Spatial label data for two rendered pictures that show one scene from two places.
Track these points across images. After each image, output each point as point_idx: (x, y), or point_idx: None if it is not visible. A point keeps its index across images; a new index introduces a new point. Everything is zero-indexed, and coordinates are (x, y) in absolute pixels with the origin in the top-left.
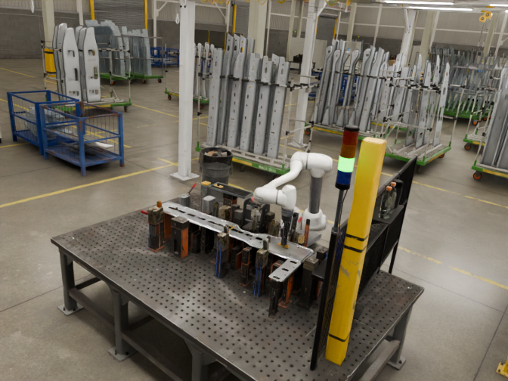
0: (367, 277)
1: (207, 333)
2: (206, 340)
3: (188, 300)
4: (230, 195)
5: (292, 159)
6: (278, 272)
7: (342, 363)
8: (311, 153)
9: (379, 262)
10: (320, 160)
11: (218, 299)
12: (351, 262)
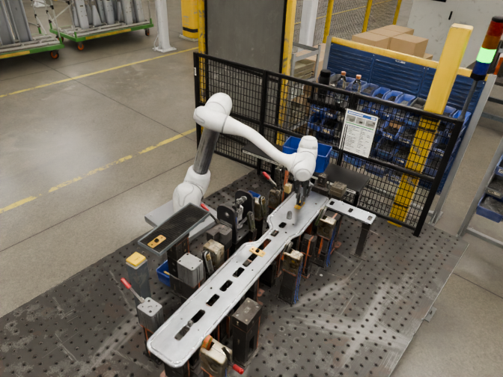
0: (274, 180)
1: (410, 309)
2: (421, 310)
3: (355, 332)
4: None
5: (221, 120)
6: (358, 215)
7: None
8: (217, 100)
9: (261, 163)
10: (229, 101)
11: (344, 299)
12: (433, 140)
